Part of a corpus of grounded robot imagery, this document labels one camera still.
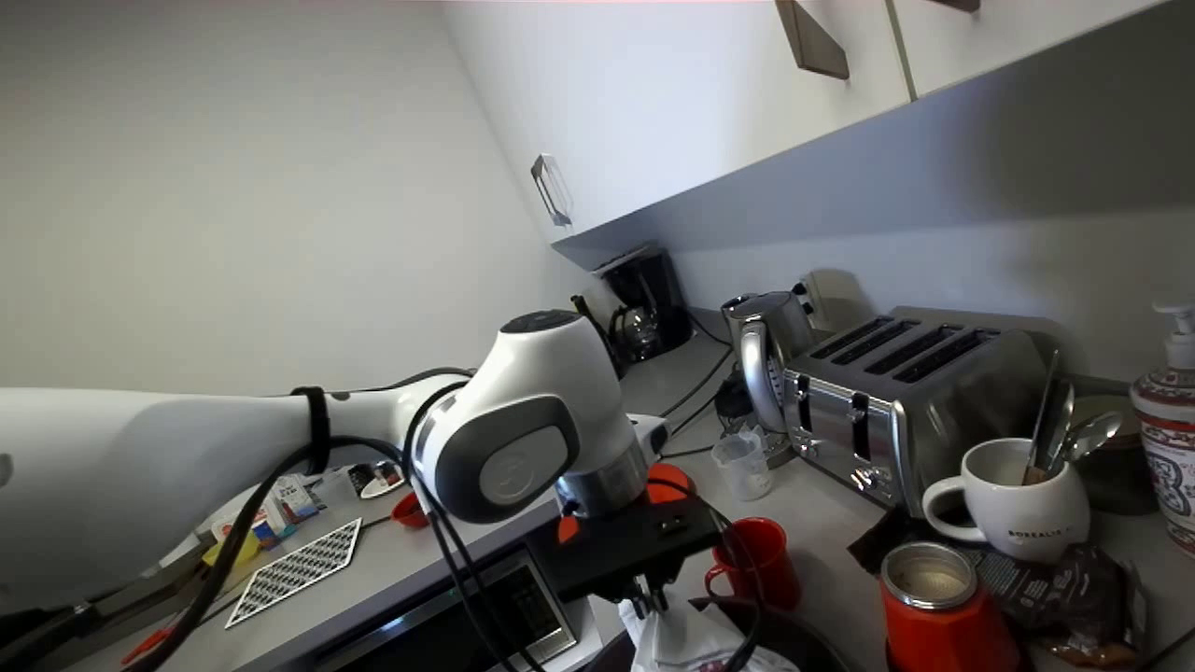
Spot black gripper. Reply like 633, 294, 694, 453
612, 556, 724, 646

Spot black frying pan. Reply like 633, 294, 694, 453
724, 593, 866, 672

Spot red cup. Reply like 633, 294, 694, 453
710, 516, 807, 615

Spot red plate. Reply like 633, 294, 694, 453
554, 459, 700, 549

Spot clear plastic cup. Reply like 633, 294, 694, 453
707, 429, 781, 509

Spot black round base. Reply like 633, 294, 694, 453
712, 373, 761, 424

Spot black coaster mat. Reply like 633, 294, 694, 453
847, 500, 958, 580

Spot steel electric kettle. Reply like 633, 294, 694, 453
724, 265, 880, 442

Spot red metal canister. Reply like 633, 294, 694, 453
878, 539, 1027, 672

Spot small red object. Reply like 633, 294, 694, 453
388, 488, 436, 535

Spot black coffee machine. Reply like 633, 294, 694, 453
602, 247, 700, 367

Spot small white device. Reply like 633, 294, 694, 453
344, 454, 411, 503

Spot silver four-slot toaster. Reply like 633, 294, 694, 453
781, 303, 1066, 523

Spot white ceramic mug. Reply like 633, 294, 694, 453
918, 432, 1100, 566

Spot white mesh trivet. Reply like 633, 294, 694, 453
222, 516, 365, 631

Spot colourful packets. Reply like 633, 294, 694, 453
198, 473, 330, 570

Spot metal spoon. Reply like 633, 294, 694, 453
1066, 412, 1129, 470

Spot red thin sticks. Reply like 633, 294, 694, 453
119, 618, 183, 669

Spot patterned ceramic soap dispenser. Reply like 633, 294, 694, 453
1129, 297, 1195, 551

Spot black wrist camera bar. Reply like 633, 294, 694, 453
536, 491, 730, 605

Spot long black power cable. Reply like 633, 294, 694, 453
655, 342, 741, 459

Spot metal utensil handle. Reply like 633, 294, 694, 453
1022, 342, 1071, 486

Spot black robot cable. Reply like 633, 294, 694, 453
125, 367, 528, 672

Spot white wall cabinet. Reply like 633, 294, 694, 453
440, 0, 1172, 271

